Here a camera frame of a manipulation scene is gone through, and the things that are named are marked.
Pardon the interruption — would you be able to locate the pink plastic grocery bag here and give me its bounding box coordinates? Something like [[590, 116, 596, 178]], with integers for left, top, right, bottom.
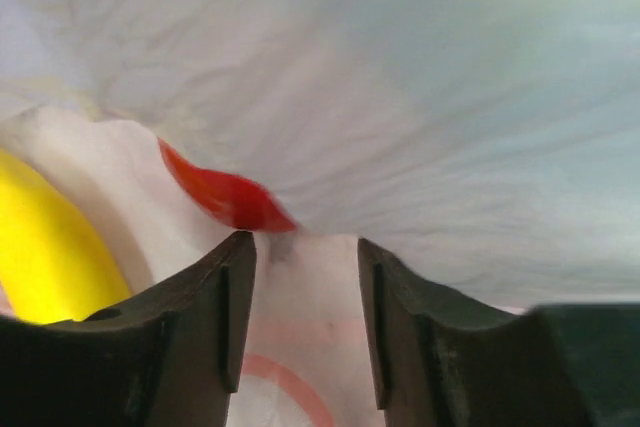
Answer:
[[1, 0, 639, 426]]

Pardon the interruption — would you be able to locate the red apple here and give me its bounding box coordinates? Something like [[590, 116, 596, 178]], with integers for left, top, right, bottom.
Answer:
[[158, 139, 296, 233]]

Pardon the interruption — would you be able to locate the yellow banana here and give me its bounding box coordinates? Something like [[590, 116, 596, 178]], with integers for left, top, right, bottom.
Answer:
[[1, 151, 131, 324]]

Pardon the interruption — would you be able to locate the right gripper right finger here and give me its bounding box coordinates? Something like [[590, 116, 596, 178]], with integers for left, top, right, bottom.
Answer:
[[357, 239, 639, 427]]

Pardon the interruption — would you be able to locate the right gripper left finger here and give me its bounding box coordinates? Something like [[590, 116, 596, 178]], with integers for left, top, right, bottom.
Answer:
[[1, 232, 256, 426]]

